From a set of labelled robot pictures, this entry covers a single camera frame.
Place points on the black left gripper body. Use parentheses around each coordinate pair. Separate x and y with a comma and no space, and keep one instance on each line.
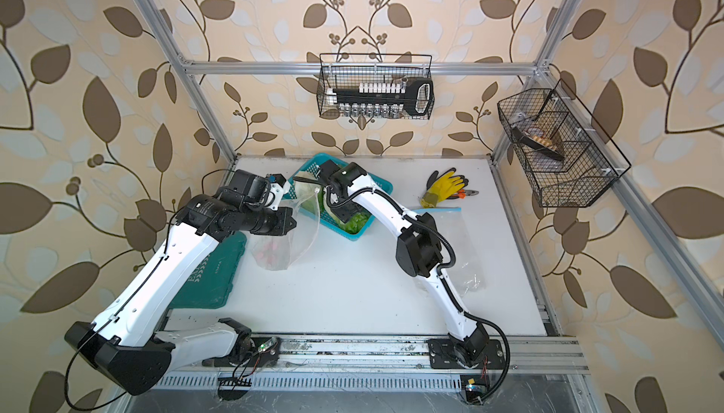
(268,221)

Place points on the pink dotted zipper bag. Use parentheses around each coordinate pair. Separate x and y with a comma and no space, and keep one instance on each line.
(279,253)

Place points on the large chinese cabbage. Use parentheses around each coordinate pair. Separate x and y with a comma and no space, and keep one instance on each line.
(355,224)

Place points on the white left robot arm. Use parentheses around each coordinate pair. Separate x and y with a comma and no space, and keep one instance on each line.
(123,341)

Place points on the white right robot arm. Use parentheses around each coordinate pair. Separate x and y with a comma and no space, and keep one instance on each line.
(421,252)

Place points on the clear blue-zip zipper bag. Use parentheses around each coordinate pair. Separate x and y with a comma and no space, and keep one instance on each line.
(467,275)

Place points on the teal perforated plastic basket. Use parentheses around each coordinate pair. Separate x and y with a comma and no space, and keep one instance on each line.
(341,182)

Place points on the yellow black work glove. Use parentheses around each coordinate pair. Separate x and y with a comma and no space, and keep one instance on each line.
(440,186)

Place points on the black socket wrench set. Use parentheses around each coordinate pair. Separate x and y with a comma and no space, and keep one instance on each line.
(408,96)

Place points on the dark tool in basket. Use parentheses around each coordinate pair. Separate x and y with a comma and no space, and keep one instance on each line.
(539,144)

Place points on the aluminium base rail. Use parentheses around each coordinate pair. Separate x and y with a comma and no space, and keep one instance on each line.
(406,363)

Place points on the black wire basket back wall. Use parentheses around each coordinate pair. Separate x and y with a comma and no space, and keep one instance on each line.
(346,68)

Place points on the black wire basket wall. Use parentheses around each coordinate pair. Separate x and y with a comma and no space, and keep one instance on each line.
(593,161)
(346,68)

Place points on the orange handled pliers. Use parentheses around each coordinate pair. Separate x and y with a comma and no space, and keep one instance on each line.
(464,193)

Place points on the black wire basket right wall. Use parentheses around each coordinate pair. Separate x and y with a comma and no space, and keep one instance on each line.
(593,161)

